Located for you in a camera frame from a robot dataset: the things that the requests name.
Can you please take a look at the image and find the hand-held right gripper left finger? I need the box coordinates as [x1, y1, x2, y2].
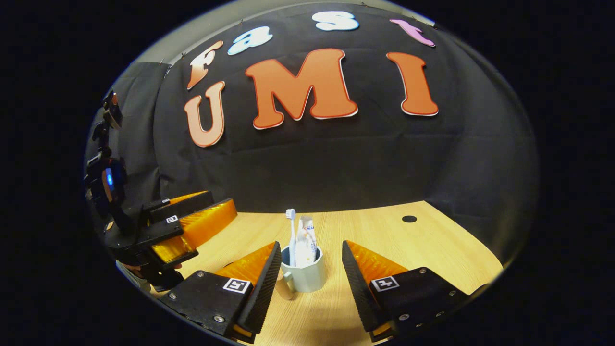
[158, 241, 283, 345]

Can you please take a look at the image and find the black backdrop cloth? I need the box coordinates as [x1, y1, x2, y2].
[84, 2, 539, 270]

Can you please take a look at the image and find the pale blue cup wooden handle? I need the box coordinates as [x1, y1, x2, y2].
[275, 245, 326, 301]

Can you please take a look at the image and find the wooden desktop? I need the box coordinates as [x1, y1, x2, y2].
[178, 201, 504, 346]

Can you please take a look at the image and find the white toothpaste tube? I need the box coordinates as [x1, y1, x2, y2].
[295, 216, 318, 268]

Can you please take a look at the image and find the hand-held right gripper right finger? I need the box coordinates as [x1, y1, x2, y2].
[342, 240, 474, 343]

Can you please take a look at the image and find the white toothbrush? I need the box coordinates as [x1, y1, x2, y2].
[285, 208, 297, 268]

